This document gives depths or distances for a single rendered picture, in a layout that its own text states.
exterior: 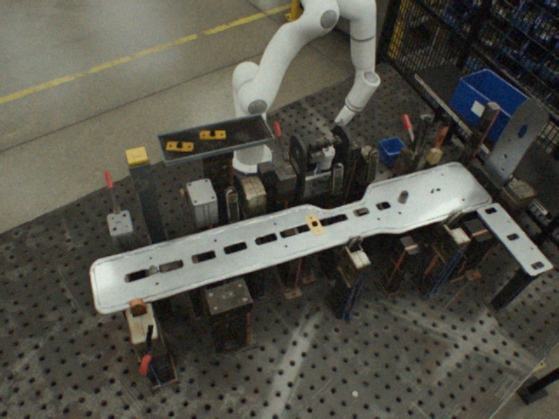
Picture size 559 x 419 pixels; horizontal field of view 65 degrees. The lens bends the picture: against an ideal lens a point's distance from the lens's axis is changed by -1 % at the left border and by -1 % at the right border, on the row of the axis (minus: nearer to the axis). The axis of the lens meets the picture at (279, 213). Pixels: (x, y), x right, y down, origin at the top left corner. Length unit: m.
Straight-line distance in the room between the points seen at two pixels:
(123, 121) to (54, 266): 1.82
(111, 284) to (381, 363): 0.91
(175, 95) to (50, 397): 2.56
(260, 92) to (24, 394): 1.24
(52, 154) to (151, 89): 0.92
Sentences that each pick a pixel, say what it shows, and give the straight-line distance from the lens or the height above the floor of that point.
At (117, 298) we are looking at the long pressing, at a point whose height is 1.00.
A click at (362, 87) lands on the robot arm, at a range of 1.83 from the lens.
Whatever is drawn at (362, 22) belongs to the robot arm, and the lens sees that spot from 1.64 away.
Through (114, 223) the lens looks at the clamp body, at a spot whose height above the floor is 1.06.
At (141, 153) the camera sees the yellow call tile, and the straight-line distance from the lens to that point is 1.48.
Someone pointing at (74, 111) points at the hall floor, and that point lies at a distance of 3.67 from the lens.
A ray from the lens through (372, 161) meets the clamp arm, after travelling 1.61.
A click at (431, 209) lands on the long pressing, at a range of 1.63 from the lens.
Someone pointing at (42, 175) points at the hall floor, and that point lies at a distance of 3.24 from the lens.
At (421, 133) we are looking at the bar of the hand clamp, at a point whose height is 1.15.
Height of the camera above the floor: 2.16
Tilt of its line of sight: 51 degrees down
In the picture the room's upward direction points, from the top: 6 degrees clockwise
